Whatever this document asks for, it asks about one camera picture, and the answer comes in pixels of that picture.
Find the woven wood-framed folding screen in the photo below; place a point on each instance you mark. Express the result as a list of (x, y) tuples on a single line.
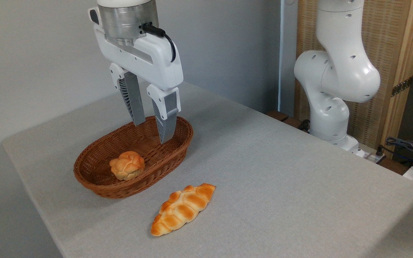
[(389, 43)]

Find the brass screen hinge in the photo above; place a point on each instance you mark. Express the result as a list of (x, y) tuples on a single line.
[(402, 86)]

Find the long braided bread loaf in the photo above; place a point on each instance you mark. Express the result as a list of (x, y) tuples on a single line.
[(182, 208)]

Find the brown wicker basket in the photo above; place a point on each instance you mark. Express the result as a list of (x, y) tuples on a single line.
[(95, 172)]

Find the white vertical wall trim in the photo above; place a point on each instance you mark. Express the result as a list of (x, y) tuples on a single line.
[(284, 53)]

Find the round bread bun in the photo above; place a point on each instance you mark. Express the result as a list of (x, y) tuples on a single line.
[(127, 165)]

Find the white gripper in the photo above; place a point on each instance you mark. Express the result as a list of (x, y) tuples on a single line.
[(156, 61)]

